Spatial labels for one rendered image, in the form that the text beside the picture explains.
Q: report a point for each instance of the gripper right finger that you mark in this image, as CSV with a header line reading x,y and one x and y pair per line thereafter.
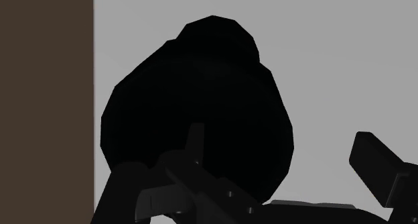
x,y
378,164

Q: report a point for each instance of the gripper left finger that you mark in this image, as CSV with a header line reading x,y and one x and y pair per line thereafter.
x,y
196,184

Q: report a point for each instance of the large black rounded object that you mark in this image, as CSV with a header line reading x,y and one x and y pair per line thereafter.
x,y
202,86

